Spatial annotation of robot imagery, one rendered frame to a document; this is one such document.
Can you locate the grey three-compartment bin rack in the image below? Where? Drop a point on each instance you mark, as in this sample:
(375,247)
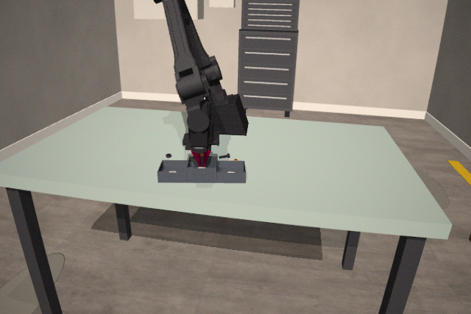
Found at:
(215,171)

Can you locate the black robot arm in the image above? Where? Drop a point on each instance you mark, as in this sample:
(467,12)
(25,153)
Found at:
(193,88)

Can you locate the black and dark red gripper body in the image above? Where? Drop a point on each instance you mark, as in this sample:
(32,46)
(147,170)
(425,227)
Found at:
(188,144)

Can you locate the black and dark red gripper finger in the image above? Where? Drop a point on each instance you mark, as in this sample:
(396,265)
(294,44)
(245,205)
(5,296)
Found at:
(197,157)
(205,157)

